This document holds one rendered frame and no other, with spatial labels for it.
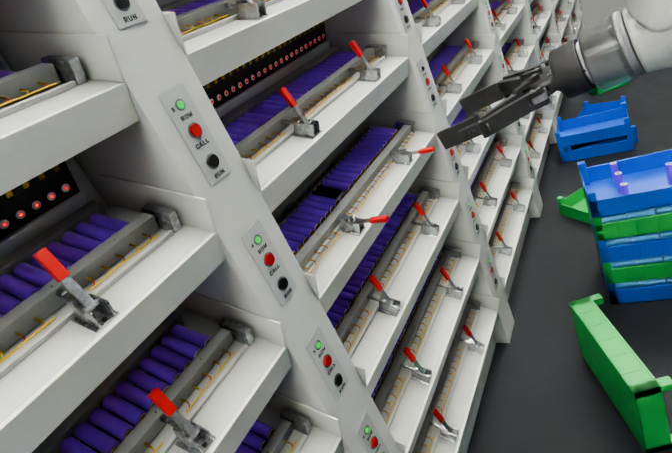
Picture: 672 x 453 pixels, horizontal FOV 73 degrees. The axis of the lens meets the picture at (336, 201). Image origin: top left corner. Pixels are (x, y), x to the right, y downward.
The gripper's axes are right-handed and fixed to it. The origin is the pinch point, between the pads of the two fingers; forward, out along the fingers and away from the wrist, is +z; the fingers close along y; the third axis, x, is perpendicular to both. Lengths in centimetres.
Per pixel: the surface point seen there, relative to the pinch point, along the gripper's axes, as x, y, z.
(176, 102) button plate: 26.0, -35.4, 12.9
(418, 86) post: 3.5, 30.3, 18.3
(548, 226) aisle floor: -82, 93, 32
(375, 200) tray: -7.4, -2.2, 22.7
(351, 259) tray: -9.8, -18.8, 21.2
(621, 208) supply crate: -55, 50, -4
